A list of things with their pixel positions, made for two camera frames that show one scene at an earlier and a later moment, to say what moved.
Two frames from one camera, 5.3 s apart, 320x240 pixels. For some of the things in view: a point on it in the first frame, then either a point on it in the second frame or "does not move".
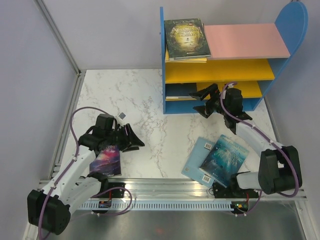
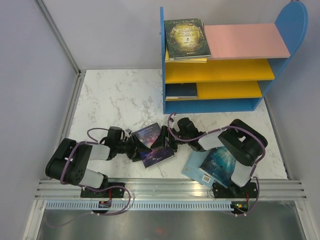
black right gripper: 212,89 → 160,141
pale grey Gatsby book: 179,98 does not move
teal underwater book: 224,160 does not move
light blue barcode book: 201,150 does not move
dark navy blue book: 180,90 does not move
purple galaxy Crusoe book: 108,161 → 147,136
